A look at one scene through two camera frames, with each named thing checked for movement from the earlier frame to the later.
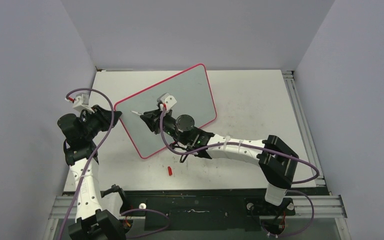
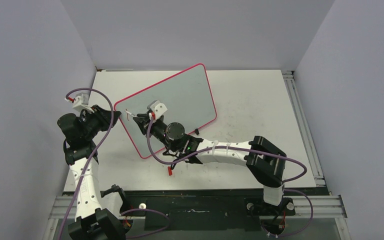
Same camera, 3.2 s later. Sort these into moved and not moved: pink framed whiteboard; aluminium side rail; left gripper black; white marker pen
Moved: white marker pen
Not moved: aluminium side rail; left gripper black; pink framed whiteboard
